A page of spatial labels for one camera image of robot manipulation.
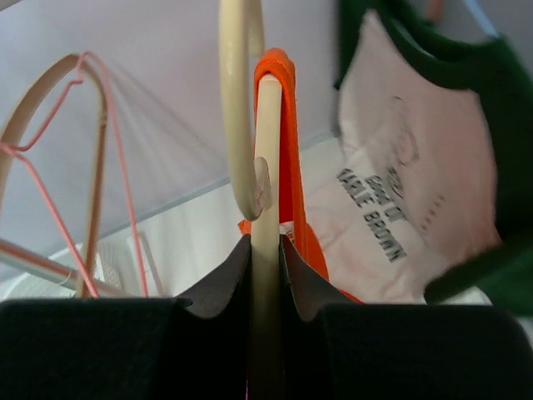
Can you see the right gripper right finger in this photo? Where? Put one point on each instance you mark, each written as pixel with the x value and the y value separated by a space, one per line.
pixel 335 348

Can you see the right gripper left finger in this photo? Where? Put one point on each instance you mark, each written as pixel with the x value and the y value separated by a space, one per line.
pixel 192 346

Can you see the beige wooden hanger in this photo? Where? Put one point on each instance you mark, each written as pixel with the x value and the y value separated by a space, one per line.
pixel 11 133

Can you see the orange t shirt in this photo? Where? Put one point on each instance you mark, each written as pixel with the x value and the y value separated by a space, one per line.
pixel 292 211

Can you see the beige hanger of orange shirt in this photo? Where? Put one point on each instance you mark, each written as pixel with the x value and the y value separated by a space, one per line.
pixel 253 145

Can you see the pink wire hanger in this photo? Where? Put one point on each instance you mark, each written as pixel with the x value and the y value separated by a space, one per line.
pixel 63 158

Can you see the white printed t shirt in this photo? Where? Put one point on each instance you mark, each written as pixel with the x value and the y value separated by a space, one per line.
pixel 417 193

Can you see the dark green t shirt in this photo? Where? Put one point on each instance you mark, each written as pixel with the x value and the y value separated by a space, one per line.
pixel 490 70

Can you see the metal clothes rack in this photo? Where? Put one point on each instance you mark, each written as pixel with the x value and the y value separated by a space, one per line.
pixel 41 266

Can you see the white perforated plastic basket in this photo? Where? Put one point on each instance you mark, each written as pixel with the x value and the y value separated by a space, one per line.
pixel 62 275

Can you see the blue wire hanger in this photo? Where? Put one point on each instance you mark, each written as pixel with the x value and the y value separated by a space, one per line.
pixel 479 15

